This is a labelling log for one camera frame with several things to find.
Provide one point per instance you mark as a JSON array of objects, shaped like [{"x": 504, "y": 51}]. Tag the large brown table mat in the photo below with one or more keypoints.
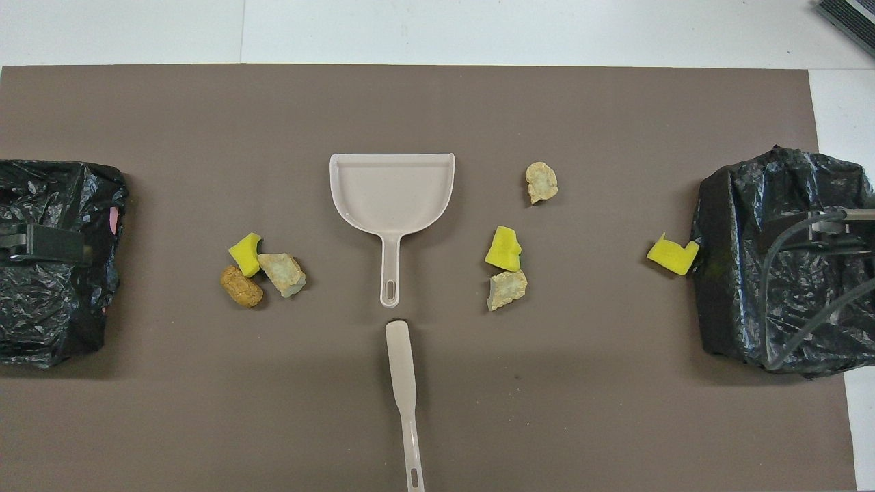
[{"x": 437, "y": 109}]

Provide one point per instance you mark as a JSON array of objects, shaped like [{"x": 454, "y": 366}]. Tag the grey-beige foam rock chunk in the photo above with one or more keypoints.
[{"x": 281, "y": 272}]

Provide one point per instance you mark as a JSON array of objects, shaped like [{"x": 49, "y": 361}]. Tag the beige foam rock chunk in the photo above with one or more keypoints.
[{"x": 507, "y": 288}]

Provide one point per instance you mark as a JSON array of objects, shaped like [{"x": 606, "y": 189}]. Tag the beige hand brush black bristles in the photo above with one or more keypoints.
[{"x": 400, "y": 355}]

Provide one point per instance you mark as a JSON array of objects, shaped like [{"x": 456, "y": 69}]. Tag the rounded beige foam chunk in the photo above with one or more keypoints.
[{"x": 541, "y": 182}]

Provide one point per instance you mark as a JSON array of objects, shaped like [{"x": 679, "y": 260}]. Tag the small curved yellow sponge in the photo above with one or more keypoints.
[{"x": 245, "y": 254}]

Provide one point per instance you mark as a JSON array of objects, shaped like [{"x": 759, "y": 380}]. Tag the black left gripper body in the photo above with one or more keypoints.
[{"x": 14, "y": 244}]

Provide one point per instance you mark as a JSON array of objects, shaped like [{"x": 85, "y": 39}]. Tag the thick yellow sponge chunk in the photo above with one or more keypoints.
[{"x": 503, "y": 249}]

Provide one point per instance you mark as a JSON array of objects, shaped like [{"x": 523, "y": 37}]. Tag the beige plastic dustpan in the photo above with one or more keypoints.
[{"x": 391, "y": 191}]

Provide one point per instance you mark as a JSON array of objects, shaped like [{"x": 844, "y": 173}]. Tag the black bag bin pink spot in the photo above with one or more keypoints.
[{"x": 55, "y": 314}]

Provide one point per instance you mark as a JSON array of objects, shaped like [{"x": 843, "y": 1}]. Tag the dark ribbed vent panel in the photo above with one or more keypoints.
[{"x": 854, "y": 17}]

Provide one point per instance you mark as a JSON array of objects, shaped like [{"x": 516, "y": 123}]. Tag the black bag lined bin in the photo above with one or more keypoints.
[{"x": 738, "y": 205}]

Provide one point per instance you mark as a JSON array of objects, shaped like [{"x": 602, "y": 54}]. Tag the brown cork piece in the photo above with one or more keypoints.
[{"x": 240, "y": 287}]

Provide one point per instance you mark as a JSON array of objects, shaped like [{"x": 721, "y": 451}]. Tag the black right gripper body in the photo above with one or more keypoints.
[{"x": 847, "y": 239}]

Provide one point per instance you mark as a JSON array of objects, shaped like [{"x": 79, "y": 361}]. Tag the L-shaped yellow sponge piece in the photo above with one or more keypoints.
[{"x": 673, "y": 256}]

